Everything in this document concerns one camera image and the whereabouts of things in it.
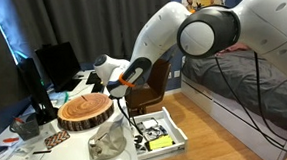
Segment black mesh pen cup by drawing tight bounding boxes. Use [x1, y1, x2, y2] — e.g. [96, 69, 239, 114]
[10, 114, 40, 141]

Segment dark grey curtain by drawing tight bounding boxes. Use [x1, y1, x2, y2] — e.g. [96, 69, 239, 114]
[0, 0, 169, 132]

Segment black monitor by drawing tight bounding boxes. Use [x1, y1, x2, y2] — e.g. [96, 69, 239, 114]
[17, 58, 57, 125]
[36, 41, 81, 92]

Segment silver tin with wipes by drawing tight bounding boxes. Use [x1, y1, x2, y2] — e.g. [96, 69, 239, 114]
[141, 118, 158, 129]

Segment pink pillow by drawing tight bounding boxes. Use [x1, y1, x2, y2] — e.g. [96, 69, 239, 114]
[217, 43, 250, 54]

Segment brown leather chair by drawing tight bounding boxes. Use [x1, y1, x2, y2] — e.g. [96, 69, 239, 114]
[125, 59, 171, 114]

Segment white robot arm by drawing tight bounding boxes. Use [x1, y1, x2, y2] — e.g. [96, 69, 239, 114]
[93, 0, 287, 98]

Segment wood log slice cushion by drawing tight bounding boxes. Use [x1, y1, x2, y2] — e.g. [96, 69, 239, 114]
[57, 93, 114, 132]

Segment black mouse pad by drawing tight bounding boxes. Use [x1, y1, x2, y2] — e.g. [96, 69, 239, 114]
[86, 71, 100, 84]

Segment white open desk drawer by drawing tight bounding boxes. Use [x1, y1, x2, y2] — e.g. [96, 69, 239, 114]
[132, 108, 188, 160]

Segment front black monitor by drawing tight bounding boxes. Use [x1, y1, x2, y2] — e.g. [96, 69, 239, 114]
[17, 58, 57, 125]

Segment rear black monitor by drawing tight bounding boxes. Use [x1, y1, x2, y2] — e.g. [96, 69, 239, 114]
[36, 41, 81, 92]

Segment patterned phone case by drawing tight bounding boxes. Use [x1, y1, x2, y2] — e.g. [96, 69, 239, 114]
[44, 130, 70, 150]

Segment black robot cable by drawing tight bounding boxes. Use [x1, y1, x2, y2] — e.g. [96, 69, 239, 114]
[214, 49, 287, 159]

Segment bed with grey blanket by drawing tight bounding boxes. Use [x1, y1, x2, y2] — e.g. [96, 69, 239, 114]
[181, 50, 287, 160]

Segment yellow sticky note pad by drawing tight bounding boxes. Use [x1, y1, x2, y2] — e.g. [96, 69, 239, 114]
[148, 135, 173, 150]

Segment silver tin with earphones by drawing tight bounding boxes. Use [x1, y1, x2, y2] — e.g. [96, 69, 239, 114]
[144, 125, 168, 141]

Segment basketball players poster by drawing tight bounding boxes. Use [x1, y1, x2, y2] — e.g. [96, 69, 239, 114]
[181, 0, 226, 13]

